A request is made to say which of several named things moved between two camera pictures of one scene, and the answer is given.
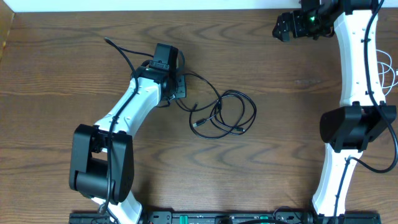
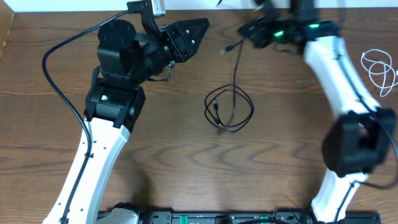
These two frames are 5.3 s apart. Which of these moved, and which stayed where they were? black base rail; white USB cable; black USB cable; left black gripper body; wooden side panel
Moved: left black gripper body; black USB cable
Stayed: wooden side panel; black base rail; white USB cable
